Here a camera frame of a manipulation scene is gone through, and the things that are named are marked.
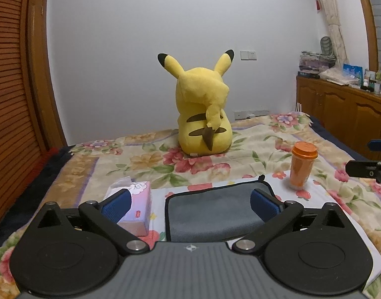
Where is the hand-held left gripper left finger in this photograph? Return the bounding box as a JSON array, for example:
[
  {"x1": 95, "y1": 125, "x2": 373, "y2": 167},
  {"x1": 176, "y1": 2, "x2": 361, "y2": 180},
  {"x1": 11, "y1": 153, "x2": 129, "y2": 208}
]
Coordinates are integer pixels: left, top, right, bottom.
[{"x1": 37, "y1": 189, "x2": 150, "y2": 256}]

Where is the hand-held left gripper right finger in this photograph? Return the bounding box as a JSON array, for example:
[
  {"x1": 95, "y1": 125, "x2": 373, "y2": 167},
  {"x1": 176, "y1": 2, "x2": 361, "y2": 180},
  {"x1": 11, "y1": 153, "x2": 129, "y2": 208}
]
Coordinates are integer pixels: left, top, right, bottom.
[{"x1": 232, "y1": 188, "x2": 346, "y2": 255}]

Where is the grey towel with black edge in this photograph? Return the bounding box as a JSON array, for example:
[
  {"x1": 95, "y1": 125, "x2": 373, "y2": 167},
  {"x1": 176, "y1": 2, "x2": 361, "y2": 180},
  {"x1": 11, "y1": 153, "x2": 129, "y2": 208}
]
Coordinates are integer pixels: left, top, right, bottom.
[{"x1": 164, "y1": 174, "x2": 285, "y2": 243}]

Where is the pink tissue box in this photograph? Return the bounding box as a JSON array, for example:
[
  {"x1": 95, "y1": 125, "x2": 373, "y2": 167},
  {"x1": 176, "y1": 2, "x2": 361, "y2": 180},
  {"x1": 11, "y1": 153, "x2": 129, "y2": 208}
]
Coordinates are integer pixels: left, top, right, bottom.
[{"x1": 103, "y1": 176, "x2": 152, "y2": 236}]

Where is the floral blanket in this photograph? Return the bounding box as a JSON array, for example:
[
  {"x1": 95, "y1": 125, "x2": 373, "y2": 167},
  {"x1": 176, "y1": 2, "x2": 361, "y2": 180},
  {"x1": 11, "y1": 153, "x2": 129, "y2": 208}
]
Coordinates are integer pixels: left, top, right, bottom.
[{"x1": 0, "y1": 110, "x2": 381, "y2": 299}]

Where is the orange cup with lid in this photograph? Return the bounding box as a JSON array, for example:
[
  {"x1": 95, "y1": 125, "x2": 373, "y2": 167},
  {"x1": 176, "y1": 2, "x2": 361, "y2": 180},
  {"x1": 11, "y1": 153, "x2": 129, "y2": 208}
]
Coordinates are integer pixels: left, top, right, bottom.
[{"x1": 290, "y1": 141, "x2": 319, "y2": 190}]

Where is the wooden cabinet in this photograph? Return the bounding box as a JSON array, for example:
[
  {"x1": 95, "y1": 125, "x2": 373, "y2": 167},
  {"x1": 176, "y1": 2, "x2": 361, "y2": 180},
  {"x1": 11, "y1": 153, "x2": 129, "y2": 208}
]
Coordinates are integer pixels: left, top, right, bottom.
[{"x1": 294, "y1": 75, "x2": 381, "y2": 164}]

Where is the white mat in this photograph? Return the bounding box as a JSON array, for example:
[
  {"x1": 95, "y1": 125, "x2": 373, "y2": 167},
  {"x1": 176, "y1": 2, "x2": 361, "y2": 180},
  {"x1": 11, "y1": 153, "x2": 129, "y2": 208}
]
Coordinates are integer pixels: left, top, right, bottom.
[{"x1": 148, "y1": 176, "x2": 381, "y2": 290}]

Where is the blue picture card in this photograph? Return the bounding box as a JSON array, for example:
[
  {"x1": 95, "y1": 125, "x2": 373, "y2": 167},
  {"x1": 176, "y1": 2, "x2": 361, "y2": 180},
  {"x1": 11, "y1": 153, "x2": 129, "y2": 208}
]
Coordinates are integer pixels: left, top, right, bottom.
[{"x1": 342, "y1": 63, "x2": 364, "y2": 85}]

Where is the folded beige cloth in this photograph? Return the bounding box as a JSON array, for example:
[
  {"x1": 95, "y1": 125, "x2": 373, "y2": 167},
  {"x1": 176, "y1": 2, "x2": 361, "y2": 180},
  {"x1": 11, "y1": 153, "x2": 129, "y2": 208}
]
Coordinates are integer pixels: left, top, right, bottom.
[{"x1": 318, "y1": 67, "x2": 360, "y2": 87}]

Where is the stack of magazines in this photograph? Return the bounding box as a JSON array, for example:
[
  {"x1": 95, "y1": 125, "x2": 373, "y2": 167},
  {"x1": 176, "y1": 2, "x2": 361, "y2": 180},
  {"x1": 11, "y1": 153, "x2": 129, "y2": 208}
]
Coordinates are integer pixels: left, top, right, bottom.
[{"x1": 299, "y1": 50, "x2": 336, "y2": 76}]

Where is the green hand fan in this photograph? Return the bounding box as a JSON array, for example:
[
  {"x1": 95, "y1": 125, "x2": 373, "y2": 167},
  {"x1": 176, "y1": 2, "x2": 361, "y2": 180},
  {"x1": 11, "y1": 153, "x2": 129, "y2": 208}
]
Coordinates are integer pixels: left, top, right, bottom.
[{"x1": 320, "y1": 37, "x2": 333, "y2": 55}]

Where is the yellow plush toy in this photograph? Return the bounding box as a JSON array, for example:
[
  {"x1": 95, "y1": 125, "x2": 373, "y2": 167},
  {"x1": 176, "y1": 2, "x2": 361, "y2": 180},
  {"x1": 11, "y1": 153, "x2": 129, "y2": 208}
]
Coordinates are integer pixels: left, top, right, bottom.
[{"x1": 158, "y1": 49, "x2": 235, "y2": 156}]

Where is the cream patterned curtain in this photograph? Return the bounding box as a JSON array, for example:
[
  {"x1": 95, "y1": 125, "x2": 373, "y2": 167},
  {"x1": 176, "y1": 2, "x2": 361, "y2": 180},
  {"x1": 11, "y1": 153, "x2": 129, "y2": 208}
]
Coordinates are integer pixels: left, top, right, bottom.
[{"x1": 311, "y1": 0, "x2": 349, "y2": 69}]

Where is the wooden louvered wardrobe door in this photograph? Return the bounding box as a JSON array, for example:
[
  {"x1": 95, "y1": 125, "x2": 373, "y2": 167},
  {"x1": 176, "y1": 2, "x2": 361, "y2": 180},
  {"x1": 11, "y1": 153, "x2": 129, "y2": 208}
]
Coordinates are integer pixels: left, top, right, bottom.
[{"x1": 0, "y1": 0, "x2": 68, "y2": 235}]

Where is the white wall socket strip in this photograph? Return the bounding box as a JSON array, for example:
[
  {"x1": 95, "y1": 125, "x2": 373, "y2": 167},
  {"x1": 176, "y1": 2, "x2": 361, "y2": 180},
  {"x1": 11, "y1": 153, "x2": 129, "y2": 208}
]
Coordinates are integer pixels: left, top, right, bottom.
[{"x1": 233, "y1": 109, "x2": 270, "y2": 121}]

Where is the wooden window frame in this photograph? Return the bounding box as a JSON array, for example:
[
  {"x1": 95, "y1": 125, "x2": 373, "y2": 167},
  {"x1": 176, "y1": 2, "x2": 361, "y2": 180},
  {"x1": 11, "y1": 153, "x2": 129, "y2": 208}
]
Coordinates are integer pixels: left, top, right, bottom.
[{"x1": 353, "y1": 0, "x2": 381, "y2": 73}]

